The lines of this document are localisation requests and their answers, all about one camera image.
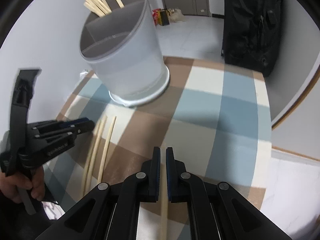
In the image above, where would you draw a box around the person's left hand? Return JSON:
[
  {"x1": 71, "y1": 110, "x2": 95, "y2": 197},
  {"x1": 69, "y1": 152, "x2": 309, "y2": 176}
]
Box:
[{"x1": 1, "y1": 166, "x2": 45, "y2": 203}]

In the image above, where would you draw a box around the red yellow paper bag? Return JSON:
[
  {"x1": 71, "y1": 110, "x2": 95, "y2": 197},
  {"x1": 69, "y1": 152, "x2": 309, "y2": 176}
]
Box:
[{"x1": 152, "y1": 9, "x2": 170, "y2": 26}]

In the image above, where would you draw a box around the beige plastic bag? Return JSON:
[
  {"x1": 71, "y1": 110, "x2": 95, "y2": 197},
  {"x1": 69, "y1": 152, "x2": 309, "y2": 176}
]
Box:
[{"x1": 168, "y1": 8, "x2": 184, "y2": 23}]

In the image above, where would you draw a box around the black hanging backpack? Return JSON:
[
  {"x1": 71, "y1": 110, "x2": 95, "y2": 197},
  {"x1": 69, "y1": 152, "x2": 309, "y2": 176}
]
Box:
[{"x1": 221, "y1": 0, "x2": 283, "y2": 77}]

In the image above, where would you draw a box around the checkered table mat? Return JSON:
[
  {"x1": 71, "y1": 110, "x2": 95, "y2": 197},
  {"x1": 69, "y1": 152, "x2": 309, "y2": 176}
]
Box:
[{"x1": 43, "y1": 56, "x2": 273, "y2": 240}]

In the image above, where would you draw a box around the wooden chopstick on mat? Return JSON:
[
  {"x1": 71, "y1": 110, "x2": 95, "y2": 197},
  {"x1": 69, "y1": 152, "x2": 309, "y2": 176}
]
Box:
[
  {"x1": 85, "y1": 114, "x2": 107, "y2": 194},
  {"x1": 97, "y1": 116, "x2": 117, "y2": 184},
  {"x1": 80, "y1": 119, "x2": 102, "y2": 197}
]

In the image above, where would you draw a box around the white oval utensil holder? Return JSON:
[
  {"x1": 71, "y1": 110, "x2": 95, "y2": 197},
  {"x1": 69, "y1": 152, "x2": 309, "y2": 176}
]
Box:
[{"x1": 79, "y1": 0, "x2": 170, "y2": 107}]

